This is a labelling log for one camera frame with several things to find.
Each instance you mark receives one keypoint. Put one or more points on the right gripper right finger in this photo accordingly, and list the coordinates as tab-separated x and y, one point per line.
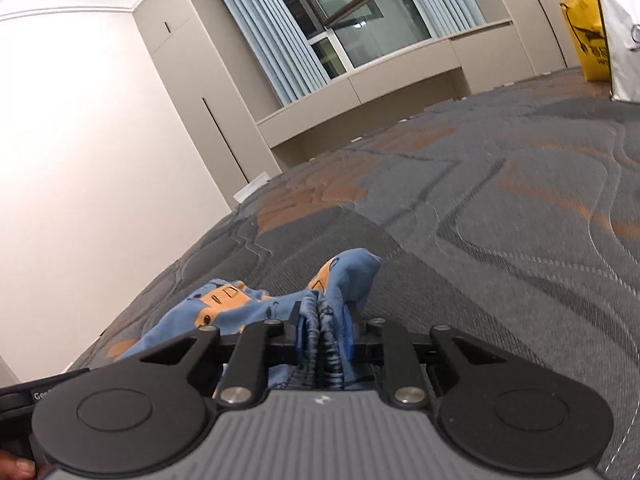
494	408

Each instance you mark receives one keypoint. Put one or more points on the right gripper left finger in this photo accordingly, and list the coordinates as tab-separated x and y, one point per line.
145	412

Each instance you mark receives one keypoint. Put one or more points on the blue orange patterned pants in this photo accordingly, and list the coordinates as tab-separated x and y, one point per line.
324	326

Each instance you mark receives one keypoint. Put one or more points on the person's left hand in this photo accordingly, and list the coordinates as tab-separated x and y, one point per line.
18	468

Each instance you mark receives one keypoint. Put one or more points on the grey orange quilted mattress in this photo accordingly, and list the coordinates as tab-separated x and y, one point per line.
512	215

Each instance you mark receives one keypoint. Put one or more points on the left beige wardrobe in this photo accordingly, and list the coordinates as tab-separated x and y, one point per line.
216	84

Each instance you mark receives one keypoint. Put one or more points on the beige wardrobe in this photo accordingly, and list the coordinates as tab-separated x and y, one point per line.
543	33
216	84

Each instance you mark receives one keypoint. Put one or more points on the beige window desk unit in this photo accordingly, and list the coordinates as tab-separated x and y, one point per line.
398	86

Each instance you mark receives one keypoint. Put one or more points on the left blue curtain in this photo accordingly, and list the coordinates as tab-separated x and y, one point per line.
280	47

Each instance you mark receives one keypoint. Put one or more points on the yellow shopping bag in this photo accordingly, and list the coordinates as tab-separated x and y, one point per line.
583	20

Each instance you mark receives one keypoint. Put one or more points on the right beige wardrobe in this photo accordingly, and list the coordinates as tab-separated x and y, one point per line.
543	33

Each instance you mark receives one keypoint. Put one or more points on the white shopping bag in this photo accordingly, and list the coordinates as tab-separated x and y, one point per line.
620	19

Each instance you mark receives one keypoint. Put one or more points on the open brown window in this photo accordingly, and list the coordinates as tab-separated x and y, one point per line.
346	34

